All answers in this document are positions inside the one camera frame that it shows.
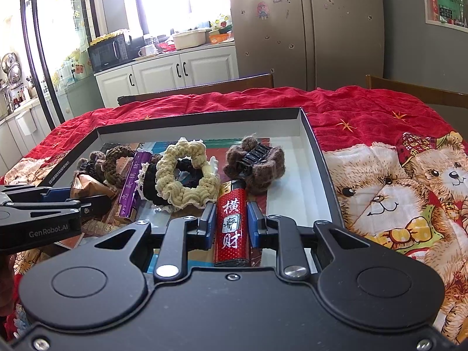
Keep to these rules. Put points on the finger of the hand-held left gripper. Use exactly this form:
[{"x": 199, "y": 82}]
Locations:
[
  {"x": 55, "y": 194},
  {"x": 91, "y": 204}
]

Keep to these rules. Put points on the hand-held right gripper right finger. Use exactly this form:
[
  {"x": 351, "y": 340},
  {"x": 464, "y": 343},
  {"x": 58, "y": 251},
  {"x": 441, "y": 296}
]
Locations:
[{"x": 255, "y": 225}]

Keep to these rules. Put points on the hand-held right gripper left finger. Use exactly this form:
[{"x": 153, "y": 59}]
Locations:
[{"x": 207, "y": 225}]

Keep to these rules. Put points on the bronze foil wrapper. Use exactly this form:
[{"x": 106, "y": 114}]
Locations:
[{"x": 89, "y": 190}]

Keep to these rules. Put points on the red lighter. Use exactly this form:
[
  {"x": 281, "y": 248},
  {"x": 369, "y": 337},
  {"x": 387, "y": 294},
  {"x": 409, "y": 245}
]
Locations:
[{"x": 232, "y": 226}]

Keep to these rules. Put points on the purple stick packet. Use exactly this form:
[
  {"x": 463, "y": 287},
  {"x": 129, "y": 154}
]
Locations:
[{"x": 131, "y": 190}]

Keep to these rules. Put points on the brown braided scrunchie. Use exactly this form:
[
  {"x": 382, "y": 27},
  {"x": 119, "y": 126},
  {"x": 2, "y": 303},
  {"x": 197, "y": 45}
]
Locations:
[{"x": 113, "y": 164}]

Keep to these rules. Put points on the brown fuzzy claw clip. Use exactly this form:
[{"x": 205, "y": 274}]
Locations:
[
  {"x": 89, "y": 166},
  {"x": 270, "y": 168}
]

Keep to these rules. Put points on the cream crochet scrunchie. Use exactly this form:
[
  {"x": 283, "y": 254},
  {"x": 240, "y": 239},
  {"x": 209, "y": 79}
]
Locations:
[{"x": 166, "y": 175}]

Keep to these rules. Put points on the black shallow box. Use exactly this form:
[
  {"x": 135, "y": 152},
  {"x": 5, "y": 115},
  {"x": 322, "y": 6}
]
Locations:
[{"x": 307, "y": 175}]

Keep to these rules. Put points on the black microwave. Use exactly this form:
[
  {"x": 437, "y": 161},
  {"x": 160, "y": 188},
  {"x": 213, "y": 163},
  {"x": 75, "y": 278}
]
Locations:
[{"x": 106, "y": 54}]

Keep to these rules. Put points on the red bear printed blanket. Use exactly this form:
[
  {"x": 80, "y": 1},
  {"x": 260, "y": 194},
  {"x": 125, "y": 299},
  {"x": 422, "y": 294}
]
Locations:
[{"x": 365, "y": 117}]

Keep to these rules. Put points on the white kitchen cabinet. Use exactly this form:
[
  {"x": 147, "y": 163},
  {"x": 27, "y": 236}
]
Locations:
[{"x": 204, "y": 67}]

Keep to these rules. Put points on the white mug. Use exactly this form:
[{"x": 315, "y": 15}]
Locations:
[{"x": 146, "y": 51}]

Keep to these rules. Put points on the sliding glass door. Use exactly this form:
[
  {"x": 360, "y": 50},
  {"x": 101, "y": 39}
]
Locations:
[{"x": 55, "y": 25}]

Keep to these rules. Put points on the white plastic basin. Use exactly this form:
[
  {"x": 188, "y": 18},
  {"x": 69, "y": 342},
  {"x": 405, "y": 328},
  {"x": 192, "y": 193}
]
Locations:
[{"x": 189, "y": 40}]

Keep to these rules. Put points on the orange food package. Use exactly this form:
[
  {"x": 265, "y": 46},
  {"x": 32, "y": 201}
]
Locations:
[{"x": 220, "y": 38}]

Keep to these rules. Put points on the grey refrigerator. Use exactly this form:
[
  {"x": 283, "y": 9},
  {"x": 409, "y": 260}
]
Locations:
[{"x": 310, "y": 25}]

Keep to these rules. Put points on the cartoon girl sticker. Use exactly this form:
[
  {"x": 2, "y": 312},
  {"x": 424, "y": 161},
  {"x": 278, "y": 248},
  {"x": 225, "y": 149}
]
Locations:
[{"x": 263, "y": 10}]

